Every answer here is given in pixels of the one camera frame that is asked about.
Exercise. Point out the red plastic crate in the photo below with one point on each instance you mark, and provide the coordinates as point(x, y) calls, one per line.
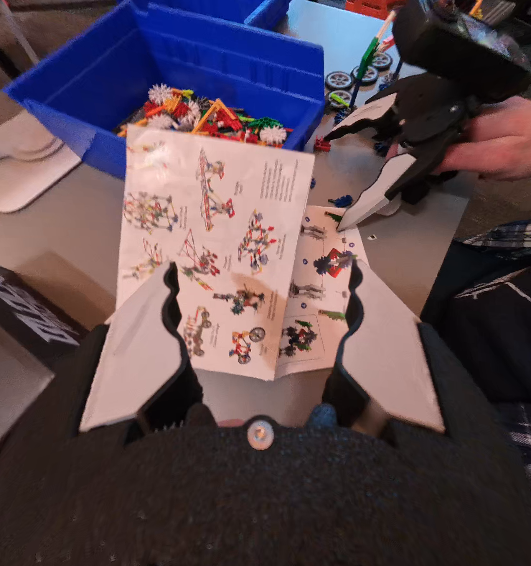
point(371, 6)

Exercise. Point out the person's right hand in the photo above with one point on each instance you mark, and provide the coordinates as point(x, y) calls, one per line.
point(504, 137)

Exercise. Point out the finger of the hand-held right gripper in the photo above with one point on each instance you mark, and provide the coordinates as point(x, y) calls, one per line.
point(380, 185)
point(367, 116)

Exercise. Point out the blue plastic bin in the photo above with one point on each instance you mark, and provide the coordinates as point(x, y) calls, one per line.
point(212, 9)
point(115, 79)

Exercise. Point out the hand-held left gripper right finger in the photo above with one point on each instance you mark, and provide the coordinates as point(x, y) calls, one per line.
point(389, 353)

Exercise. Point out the black printed box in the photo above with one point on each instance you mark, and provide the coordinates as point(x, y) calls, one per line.
point(18, 309)

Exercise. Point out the toy rod construction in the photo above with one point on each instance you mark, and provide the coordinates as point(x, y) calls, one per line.
point(371, 49)

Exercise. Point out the pile of colourful construction pieces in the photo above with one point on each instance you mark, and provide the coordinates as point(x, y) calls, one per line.
point(212, 115)

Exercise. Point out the red connector piece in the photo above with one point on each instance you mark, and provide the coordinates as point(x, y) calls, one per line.
point(322, 144)

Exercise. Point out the blue connector piece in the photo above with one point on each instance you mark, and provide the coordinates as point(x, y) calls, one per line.
point(343, 201)

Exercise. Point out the printed instruction booklet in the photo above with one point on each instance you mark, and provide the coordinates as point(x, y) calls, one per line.
point(212, 230)

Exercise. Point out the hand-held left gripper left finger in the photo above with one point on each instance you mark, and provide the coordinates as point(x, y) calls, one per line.
point(133, 353)

